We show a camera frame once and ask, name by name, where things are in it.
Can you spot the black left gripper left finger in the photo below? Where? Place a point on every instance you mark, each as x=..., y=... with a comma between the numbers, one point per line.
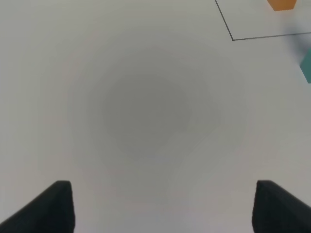
x=52, y=211

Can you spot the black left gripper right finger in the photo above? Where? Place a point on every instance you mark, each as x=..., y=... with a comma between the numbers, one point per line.
x=276, y=210

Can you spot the teal cube block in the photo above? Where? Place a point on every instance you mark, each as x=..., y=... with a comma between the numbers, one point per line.
x=305, y=66

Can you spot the orange template block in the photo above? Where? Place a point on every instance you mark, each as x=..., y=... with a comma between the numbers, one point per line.
x=281, y=5

